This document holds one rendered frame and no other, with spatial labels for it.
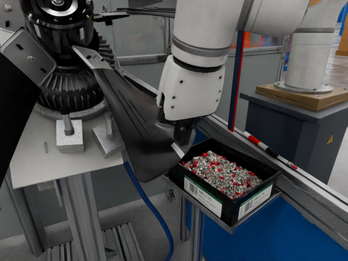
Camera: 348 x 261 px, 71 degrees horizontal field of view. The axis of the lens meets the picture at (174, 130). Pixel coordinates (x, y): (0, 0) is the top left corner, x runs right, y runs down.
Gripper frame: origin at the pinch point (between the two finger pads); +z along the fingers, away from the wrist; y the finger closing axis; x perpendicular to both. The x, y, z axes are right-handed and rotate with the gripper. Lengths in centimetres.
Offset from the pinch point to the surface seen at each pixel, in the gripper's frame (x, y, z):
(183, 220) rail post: -24, -27, 94
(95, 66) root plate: -14.1, 13.2, -7.8
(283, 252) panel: 19.2, -28.0, 34.5
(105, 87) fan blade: -8.1, 12.4, -6.8
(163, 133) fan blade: -1.6, 3.1, 0.8
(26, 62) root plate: -17.4, 24.6, -7.7
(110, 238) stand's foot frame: -33, 12, 106
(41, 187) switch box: -33, 33, 48
